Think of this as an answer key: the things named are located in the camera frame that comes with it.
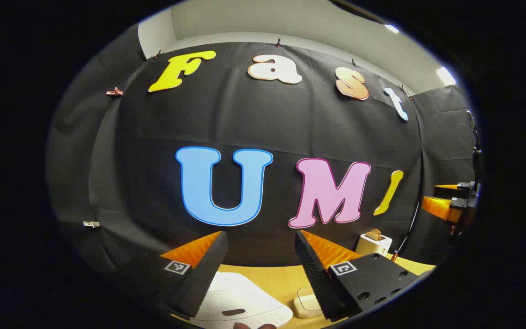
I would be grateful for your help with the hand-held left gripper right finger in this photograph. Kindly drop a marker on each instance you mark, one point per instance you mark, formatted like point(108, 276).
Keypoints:
point(313, 278)

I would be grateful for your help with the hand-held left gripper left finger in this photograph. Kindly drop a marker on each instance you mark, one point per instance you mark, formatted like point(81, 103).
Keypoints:
point(205, 274)

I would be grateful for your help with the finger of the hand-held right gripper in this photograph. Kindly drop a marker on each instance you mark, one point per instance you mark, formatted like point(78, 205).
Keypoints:
point(441, 208)
point(450, 190)

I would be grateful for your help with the clear plastic rice box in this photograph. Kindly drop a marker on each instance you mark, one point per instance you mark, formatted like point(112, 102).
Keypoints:
point(307, 305)

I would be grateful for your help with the white rice cooker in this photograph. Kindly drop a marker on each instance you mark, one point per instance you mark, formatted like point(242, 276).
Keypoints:
point(240, 297)

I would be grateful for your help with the white toaster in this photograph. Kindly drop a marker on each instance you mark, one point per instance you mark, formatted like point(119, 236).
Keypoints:
point(372, 246)

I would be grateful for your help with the toasted bread slice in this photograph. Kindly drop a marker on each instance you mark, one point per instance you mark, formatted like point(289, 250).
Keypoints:
point(374, 234)

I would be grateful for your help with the ceiling light panel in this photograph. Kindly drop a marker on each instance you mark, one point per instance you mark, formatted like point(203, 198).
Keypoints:
point(446, 76)
point(391, 28)

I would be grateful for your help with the white cloth clip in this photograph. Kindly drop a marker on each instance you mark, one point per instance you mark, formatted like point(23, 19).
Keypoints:
point(91, 224)

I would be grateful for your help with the black backdrop cloth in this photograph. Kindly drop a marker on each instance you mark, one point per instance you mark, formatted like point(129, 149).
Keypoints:
point(253, 123)

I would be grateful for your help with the red cloth clip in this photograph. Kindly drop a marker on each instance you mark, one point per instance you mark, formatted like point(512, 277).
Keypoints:
point(114, 92)

